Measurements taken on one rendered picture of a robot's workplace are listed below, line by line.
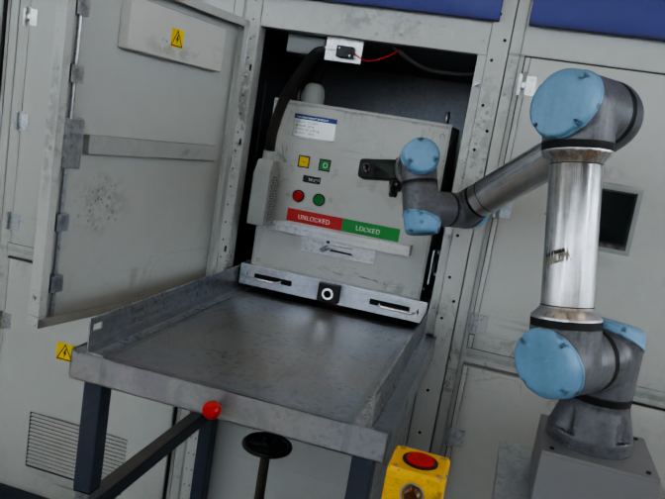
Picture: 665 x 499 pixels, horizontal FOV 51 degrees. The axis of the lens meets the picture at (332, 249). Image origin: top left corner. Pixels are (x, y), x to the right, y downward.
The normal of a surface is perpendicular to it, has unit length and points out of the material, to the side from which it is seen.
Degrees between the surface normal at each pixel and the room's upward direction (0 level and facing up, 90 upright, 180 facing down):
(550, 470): 90
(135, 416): 90
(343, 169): 90
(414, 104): 90
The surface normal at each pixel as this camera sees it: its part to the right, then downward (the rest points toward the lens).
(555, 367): -0.78, 0.11
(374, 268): -0.26, 0.12
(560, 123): -0.76, -0.15
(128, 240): 0.89, 0.22
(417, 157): 0.04, -0.09
